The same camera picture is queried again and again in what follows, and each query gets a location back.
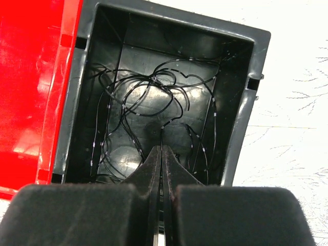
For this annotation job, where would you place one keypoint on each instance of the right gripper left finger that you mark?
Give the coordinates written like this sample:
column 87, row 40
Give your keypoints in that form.
column 88, row 214

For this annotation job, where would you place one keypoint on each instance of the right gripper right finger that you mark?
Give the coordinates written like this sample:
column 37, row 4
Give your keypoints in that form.
column 195, row 214

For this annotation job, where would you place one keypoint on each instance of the floral table mat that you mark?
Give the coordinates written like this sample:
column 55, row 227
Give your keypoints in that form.
column 285, row 144

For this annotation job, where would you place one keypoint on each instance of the black plastic bin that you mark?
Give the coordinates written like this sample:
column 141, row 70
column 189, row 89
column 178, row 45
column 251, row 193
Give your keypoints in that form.
column 146, row 75

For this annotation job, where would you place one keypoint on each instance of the red plastic bin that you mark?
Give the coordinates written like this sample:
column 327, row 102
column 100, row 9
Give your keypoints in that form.
column 37, row 46

